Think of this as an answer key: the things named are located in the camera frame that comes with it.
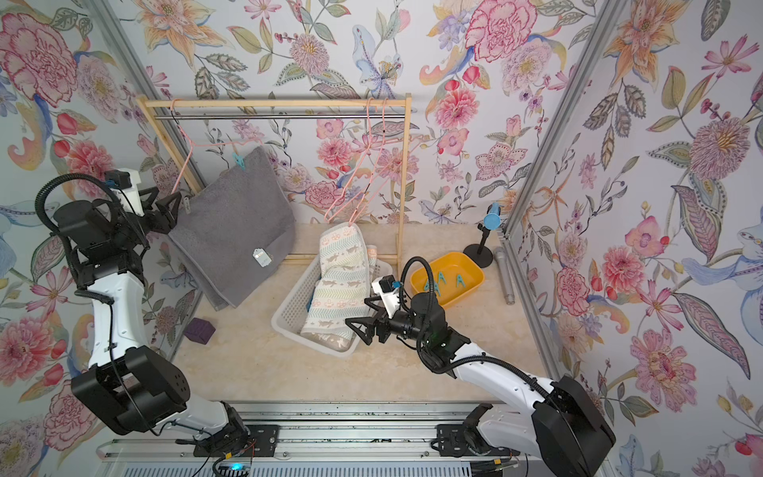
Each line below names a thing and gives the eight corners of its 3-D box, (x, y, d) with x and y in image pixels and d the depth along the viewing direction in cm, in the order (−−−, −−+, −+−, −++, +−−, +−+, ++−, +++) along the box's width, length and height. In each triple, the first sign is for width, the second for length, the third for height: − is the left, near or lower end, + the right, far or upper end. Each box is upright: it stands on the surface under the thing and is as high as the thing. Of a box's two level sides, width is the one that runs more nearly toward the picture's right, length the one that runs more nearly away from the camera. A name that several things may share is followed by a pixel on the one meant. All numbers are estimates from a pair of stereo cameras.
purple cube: (190, 341, 93) (181, 333, 89) (201, 325, 97) (192, 317, 92) (208, 345, 92) (199, 337, 88) (217, 328, 96) (210, 320, 92)
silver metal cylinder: (505, 305, 102) (508, 300, 99) (493, 251, 117) (495, 246, 115) (514, 305, 102) (517, 301, 99) (501, 252, 117) (503, 247, 115)
